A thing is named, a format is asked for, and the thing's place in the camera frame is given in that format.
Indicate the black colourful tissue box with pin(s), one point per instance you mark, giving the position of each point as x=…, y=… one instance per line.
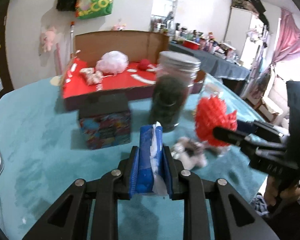
x=105, y=122

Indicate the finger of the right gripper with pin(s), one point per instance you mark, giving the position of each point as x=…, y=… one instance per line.
x=263, y=130
x=246, y=143

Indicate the pink plush toy on wall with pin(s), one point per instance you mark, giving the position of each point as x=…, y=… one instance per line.
x=47, y=39

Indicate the grey-covered cluttered side table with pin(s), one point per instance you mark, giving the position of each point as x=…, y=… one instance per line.
x=215, y=66

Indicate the white mesh bath loofah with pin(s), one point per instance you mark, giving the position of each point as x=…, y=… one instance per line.
x=113, y=62

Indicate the pink curtain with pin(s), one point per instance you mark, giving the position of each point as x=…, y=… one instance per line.
x=288, y=44

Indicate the dark red pompom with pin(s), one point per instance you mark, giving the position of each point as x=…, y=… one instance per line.
x=144, y=65

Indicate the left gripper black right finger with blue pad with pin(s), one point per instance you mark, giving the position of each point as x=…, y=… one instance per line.
x=212, y=209

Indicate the blue tissue pack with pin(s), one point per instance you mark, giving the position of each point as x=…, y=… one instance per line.
x=150, y=174

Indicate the cardboard box red lining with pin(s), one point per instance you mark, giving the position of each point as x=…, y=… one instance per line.
x=135, y=84

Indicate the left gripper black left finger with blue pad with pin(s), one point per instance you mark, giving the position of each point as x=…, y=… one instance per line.
x=89, y=208

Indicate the person's hand on handle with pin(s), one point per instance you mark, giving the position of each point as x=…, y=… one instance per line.
x=289, y=195

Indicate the teal table cloth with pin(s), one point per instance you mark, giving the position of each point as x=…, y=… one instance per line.
x=44, y=153

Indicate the orange white mop handle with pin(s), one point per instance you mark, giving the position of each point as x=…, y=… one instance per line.
x=72, y=24

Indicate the white fluffy bunny plush clip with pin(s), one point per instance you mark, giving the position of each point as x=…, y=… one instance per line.
x=190, y=153

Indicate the white crochet scrunchie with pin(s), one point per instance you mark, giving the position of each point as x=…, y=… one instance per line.
x=91, y=76

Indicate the pink plush on box edge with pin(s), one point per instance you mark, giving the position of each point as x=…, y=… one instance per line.
x=119, y=27

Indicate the red knitted yarn ball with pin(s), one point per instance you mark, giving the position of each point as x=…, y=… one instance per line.
x=211, y=113

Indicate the glass jar metal lid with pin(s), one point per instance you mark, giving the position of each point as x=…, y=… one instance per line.
x=175, y=77

